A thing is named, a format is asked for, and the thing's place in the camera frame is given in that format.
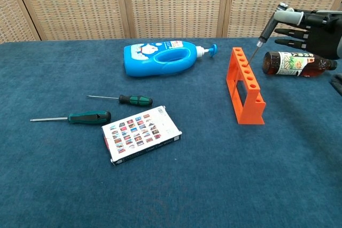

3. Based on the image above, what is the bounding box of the blue carpet table cover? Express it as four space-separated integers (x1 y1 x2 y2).
0 35 342 228

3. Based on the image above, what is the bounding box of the woven wooden folding screen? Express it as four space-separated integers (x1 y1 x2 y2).
0 0 342 44

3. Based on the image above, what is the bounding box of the blue detergent pump bottle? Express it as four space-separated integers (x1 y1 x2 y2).
123 40 219 77

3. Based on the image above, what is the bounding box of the silver black precision screwdriver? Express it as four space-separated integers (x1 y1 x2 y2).
248 2 289 66

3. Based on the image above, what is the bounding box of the thin green black screwdriver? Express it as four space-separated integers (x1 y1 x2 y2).
85 94 153 107

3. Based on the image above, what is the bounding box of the brown glass bottle with label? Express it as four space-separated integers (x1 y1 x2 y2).
263 51 338 78

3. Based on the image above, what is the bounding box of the orange perforated block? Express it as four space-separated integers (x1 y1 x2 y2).
226 46 266 125

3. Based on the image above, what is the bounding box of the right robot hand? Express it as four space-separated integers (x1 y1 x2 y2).
272 8 342 60

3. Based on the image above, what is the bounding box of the white picture card box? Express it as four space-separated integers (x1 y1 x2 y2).
101 105 183 167

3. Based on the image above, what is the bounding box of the thick green black screwdriver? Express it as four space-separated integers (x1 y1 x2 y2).
29 110 112 125

